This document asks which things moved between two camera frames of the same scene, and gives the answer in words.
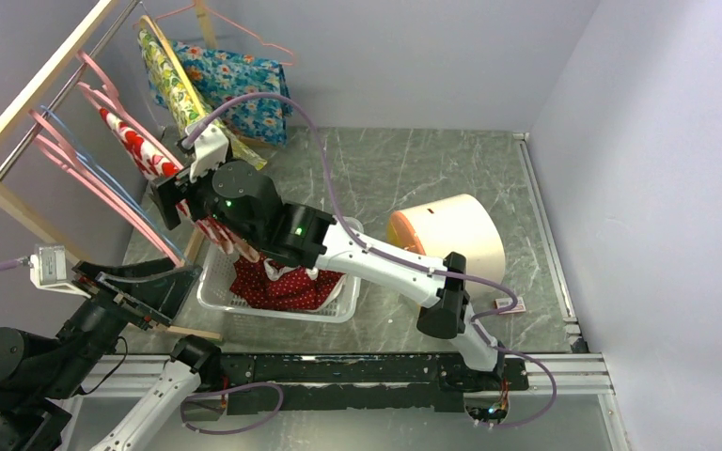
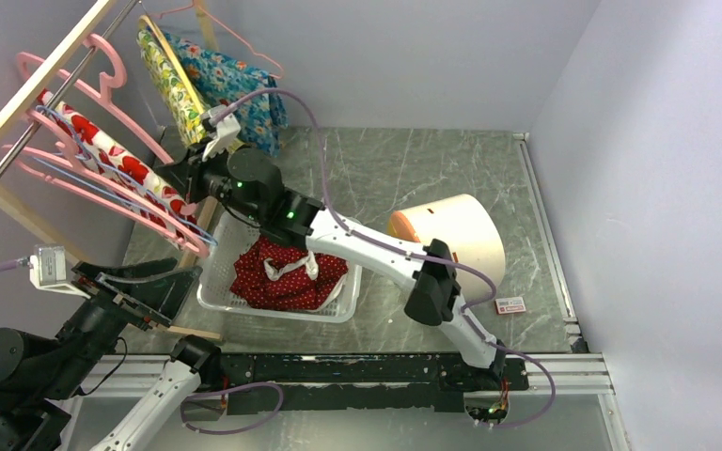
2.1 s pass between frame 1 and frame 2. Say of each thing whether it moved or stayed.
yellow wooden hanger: stayed
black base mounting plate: stayed
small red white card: stayed
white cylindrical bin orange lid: stayed
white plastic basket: stayed
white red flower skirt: moved
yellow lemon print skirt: stayed
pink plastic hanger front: moved
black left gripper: stayed
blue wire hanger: moved
